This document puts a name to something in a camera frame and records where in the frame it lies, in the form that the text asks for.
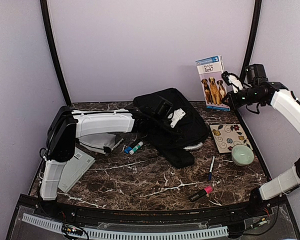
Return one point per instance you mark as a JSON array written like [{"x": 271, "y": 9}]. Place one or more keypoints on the white pen with blue cap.
[{"x": 211, "y": 168}]

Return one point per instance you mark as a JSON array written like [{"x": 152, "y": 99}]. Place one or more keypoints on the white green glue stick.
[{"x": 136, "y": 148}]

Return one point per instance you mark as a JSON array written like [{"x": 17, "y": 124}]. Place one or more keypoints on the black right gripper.
[{"x": 234, "y": 103}]

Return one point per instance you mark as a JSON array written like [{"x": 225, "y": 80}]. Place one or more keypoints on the white pencil pouch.
[{"x": 99, "y": 143}]

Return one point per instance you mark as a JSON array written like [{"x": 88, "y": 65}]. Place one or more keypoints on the pale green ceramic bowl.
[{"x": 242, "y": 155}]

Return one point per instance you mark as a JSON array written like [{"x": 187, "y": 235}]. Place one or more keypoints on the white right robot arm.
[{"x": 280, "y": 132}]

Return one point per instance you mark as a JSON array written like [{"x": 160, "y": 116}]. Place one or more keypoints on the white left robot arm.
[{"x": 69, "y": 125}]

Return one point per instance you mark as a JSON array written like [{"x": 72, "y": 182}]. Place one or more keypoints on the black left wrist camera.
[{"x": 163, "y": 107}]

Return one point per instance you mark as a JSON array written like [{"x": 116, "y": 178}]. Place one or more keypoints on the black right frame post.
[{"x": 250, "y": 43}]

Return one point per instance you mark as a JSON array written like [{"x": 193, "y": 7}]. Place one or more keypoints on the black student backpack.
[{"x": 190, "y": 131}]

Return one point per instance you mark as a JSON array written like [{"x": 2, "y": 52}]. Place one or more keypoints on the grey slotted cable duct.
[{"x": 116, "y": 231}]

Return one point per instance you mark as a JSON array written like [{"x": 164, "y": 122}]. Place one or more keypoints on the black frame post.
[
  {"x": 250, "y": 43},
  {"x": 53, "y": 51}
]

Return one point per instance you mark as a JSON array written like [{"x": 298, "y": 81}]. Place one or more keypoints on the blue capped black marker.
[{"x": 130, "y": 147}]

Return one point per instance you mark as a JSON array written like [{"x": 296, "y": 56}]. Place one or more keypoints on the black front rail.
[{"x": 214, "y": 215}]

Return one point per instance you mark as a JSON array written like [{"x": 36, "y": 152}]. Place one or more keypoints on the floral ceramic tile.
[{"x": 226, "y": 136}]

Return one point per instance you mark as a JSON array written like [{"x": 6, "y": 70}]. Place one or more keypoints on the black left frame post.
[{"x": 53, "y": 51}]

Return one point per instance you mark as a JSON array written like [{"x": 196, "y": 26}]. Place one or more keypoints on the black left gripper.
[{"x": 177, "y": 132}]

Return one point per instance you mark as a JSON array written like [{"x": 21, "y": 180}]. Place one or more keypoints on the pink and black highlighter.
[{"x": 201, "y": 193}]

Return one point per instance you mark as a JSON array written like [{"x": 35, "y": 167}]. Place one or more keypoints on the dog picture book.
[{"x": 214, "y": 88}]

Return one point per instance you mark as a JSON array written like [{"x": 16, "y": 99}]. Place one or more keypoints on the grey notebook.
[{"x": 75, "y": 169}]

